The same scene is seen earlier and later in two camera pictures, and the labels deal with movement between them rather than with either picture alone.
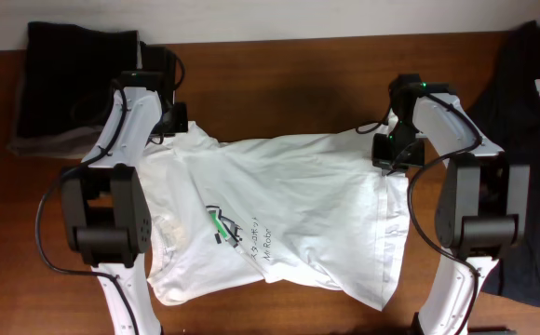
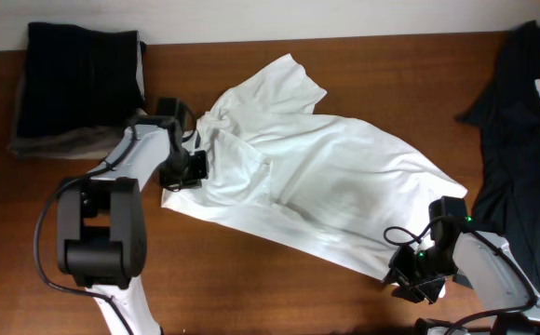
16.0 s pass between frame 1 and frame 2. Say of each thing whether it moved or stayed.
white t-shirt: moved
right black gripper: moved
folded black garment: stayed
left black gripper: moved
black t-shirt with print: stayed
